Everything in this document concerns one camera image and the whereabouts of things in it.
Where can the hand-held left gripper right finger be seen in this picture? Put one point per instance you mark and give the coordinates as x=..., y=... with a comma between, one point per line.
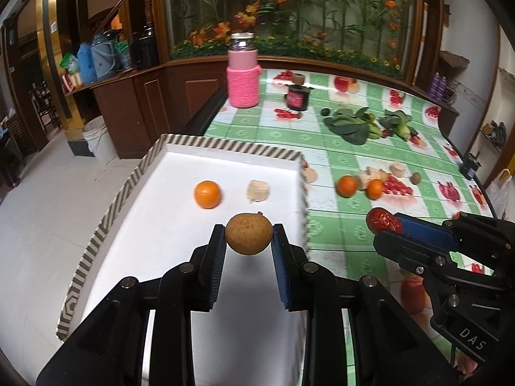
x=280, y=267

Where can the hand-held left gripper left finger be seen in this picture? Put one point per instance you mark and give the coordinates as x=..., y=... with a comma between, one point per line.
x=217, y=259

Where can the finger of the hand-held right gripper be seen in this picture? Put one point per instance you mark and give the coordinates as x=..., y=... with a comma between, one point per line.
x=426, y=231
x=402, y=251

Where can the red date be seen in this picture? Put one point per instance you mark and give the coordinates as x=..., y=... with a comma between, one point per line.
x=383, y=221

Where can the orange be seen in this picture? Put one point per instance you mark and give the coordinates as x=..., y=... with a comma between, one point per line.
x=375, y=189
x=347, y=186
x=207, y=194

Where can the beige sugarcane chunk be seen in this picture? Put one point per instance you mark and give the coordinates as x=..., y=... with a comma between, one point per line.
x=367, y=177

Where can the white tray with striped rim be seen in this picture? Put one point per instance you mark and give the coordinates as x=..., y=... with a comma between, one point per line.
x=181, y=177

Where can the person's right hand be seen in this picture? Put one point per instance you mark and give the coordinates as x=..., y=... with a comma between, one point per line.
x=468, y=366

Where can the green checked printed tablecloth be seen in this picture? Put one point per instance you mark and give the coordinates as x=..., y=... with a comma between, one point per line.
x=354, y=229

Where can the black table clamp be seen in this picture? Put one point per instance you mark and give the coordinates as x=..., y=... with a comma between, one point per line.
x=470, y=165

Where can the clear plastic bag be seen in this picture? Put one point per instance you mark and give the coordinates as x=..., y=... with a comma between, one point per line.
x=499, y=195

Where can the green bok choy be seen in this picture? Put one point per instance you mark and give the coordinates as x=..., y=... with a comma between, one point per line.
x=398, y=122

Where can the dark green leafy vegetable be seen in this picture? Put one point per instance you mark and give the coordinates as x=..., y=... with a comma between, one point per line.
x=348, y=127

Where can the purple bottles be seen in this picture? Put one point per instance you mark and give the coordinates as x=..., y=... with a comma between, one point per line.
x=437, y=85

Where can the brown wooden cabinet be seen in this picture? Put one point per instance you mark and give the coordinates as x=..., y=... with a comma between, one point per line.
x=161, y=104

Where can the white plastic bucket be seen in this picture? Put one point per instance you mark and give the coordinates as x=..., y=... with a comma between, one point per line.
x=99, y=140

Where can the pink knit-sleeved bottle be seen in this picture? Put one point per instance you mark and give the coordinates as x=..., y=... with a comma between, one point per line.
x=243, y=76

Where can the small brown block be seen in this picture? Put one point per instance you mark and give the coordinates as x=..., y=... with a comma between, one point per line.
x=299, y=79

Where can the black kettle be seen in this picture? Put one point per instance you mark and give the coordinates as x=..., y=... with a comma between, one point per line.
x=146, y=47

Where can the green plastic bottle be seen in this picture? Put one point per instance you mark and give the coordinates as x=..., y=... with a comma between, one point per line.
x=124, y=55

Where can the grey-blue thermos jug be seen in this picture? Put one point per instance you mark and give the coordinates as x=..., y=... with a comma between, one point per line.
x=105, y=57

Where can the dark wooden chair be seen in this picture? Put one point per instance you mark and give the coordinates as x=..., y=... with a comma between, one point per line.
x=43, y=106

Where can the blue thermos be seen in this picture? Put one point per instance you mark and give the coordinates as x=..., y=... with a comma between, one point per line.
x=86, y=64

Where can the green packet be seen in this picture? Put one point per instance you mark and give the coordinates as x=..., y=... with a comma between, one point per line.
x=69, y=63

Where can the flower and bamboo wall panel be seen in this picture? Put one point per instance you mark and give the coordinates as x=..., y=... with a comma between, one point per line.
x=289, y=12

